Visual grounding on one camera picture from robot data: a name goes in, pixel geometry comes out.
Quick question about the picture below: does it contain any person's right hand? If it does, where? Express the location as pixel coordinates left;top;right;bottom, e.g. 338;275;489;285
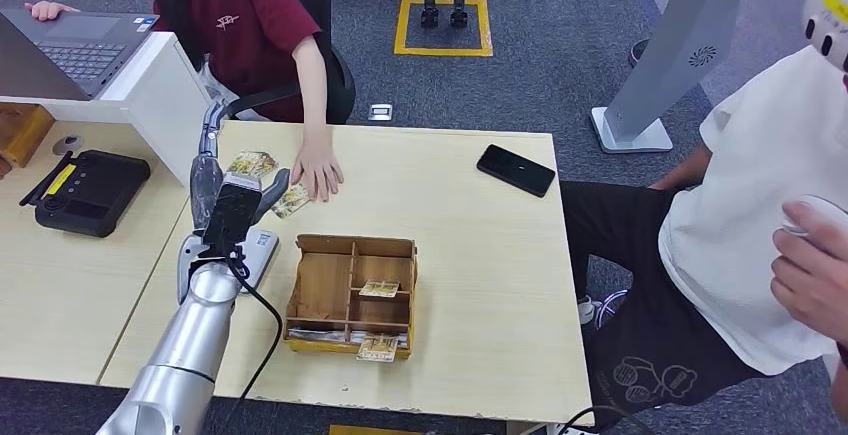
25;0;79;23

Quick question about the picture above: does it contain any person's left hand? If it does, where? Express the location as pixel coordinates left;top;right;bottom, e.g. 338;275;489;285
290;137;346;203

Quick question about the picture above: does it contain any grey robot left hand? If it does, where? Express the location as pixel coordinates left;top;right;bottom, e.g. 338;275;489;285
188;100;291;235

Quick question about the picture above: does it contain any headset person's left hand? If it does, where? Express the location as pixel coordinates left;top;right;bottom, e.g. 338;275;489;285
770;200;848;347

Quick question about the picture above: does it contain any yellow patterned ID card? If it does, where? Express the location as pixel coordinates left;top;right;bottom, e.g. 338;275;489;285
271;183;313;220

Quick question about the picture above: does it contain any white VR controller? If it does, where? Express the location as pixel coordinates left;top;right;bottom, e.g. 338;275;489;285
780;194;848;238

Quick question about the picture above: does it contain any wooden compartment box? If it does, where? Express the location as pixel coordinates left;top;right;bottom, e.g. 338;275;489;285
282;233;420;362

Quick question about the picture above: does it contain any grey card reader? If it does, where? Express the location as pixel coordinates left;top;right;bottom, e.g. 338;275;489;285
235;227;281;295

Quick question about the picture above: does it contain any person with VR headset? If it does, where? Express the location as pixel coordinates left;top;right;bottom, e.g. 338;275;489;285
559;44;848;433

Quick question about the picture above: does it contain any row of white key cards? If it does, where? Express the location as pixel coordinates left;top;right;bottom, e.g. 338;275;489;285
286;327;409;348

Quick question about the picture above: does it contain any grey laptop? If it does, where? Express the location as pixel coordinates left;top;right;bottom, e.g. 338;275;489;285
0;7;160;102

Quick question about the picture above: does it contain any stack of patterned cards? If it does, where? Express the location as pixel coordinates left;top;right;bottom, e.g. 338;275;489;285
226;150;280;180

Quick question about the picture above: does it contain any black office chair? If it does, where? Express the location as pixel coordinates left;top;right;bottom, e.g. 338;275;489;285
221;0;357;125

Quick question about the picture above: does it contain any white desk riser shelf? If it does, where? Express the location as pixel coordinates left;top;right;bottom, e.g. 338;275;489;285
0;31;223;188

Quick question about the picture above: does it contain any black console with yellow label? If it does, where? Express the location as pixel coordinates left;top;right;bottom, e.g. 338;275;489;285
18;148;152;239

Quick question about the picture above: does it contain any brown wooden box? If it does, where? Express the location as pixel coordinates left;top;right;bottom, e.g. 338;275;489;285
0;101;56;168

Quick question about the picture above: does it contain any round grey puck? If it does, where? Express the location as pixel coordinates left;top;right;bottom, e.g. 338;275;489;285
52;133;85;156

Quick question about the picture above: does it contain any black smartphone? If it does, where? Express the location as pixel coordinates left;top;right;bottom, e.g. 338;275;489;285
475;143;558;199

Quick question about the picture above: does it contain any white shoe with purple laces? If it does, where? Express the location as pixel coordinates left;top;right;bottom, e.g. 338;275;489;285
576;291;627;327

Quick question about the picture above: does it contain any white VR headset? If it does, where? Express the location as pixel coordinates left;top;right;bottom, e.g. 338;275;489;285
801;0;848;74

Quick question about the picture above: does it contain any yellow floor tape strip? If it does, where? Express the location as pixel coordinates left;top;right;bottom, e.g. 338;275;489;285
329;425;425;435

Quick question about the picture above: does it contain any grey pillar stand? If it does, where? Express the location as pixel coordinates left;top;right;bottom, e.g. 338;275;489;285
589;0;776;155

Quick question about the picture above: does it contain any dark shoe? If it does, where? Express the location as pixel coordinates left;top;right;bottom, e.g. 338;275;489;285
627;38;651;69

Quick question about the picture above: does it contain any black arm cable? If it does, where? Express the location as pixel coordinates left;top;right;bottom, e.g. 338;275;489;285
225;253;285;435

